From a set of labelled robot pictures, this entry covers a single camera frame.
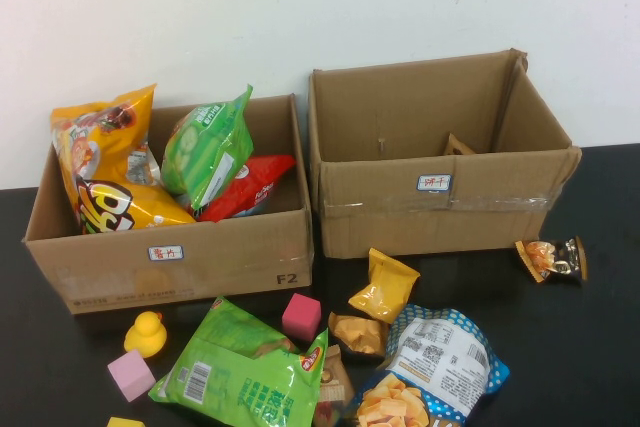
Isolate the green cucumber chips bag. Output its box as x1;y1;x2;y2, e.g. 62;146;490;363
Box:
159;84;255;221

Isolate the long brown bar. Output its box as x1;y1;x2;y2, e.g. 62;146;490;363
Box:
442;132;476;157

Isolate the yellow chips bag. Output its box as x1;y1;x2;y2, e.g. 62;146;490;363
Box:
49;82;197;236

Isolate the small yellow snack packet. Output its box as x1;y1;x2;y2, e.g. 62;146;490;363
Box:
347;247;421;325

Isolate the crumpled orange brown snack packet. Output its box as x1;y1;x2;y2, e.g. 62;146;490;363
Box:
328;312;390;358

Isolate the small brown snack packet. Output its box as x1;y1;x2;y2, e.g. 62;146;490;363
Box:
314;344;356;427

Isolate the small black orange snack packet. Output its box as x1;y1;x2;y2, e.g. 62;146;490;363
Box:
514;235;589;284

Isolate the red shrimp cracker bag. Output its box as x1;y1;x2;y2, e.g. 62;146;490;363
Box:
189;154;297;223

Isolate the cardboard box with clear tape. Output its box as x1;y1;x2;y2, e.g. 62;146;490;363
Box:
307;48;584;259

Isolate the cardboard box with F2 print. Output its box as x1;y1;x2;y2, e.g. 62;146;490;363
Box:
22;92;315;316

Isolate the white sticker on taped box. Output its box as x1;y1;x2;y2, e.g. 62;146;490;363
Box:
417;174;454;192

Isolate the magenta foam cube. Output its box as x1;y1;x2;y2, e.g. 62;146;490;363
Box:
281;292;322;342

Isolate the white sticker on F2 box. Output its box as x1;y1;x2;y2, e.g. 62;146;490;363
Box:
147;245;185;262

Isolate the blue dotted chips bag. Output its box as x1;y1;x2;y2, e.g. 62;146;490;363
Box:
344;304;511;427

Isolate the green chips bag with barcode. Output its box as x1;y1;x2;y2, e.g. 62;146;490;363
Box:
148;295;331;427

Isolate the yellow rubber duck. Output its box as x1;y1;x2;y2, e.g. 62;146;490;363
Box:
123;310;169;359

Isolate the light pink foam cube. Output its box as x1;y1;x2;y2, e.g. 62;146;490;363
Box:
107;349;157;403

